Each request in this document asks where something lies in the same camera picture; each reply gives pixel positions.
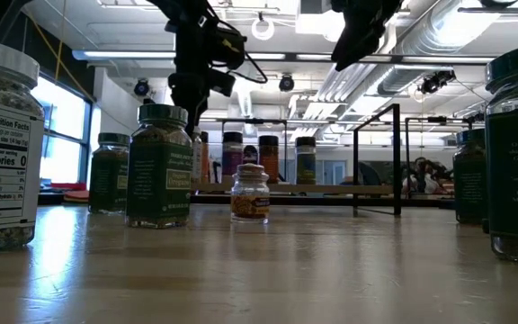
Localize black overhead beam with lights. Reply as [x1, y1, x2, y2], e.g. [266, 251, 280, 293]
[72, 49, 496, 65]

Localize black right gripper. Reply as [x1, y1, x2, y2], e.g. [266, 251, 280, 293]
[331, 0, 406, 72]

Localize black ceiling bar fixture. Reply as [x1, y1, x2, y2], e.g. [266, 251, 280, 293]
[458, 0, 518, 24]

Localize black ceiling camera cluster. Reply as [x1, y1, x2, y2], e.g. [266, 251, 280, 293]
[418, 69, 457, 95]

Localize black ceiling spotlight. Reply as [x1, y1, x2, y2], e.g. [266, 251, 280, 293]
[278, 74, 296, 94]
[132, 78, 151, 97]

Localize large window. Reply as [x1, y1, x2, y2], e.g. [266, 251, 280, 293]
[29, 74, 94, 185]

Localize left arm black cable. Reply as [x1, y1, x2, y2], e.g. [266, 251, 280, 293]
[202, 8, 270, 86]

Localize black lid purple spice jar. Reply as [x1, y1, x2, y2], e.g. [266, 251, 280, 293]
[221, 130, 245, 185]

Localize small cork stopper spice jar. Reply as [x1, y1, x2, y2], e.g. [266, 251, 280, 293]
[230, 162, 271, 225]

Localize white coiled cable loop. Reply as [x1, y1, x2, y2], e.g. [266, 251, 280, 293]
[251, 11, 276, 42]

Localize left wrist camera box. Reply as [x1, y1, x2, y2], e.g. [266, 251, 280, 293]
[208, 26, 248, 69]

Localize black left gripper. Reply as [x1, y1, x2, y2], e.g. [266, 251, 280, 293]
[167, 67, 237, 137]

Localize wooden shelf black metal legs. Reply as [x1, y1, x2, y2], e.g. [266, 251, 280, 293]
[190, 103, 402, 217]

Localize person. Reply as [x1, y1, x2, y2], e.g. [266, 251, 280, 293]
[243, 144, 260, 166]
[401, 156, 453, 195]

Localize silver ceiling ventilation duct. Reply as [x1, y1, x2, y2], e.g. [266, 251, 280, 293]
[378, 0, 503, 95]

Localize red orange flat mat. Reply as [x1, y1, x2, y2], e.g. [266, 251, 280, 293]
[63, 189, 90, 203]

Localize yellow hanging cable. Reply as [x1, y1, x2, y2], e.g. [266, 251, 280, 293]
[24, 11, 96, 103]

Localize black lid reddish orange jar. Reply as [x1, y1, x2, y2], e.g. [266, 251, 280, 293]
[258, 134, 281, 185]

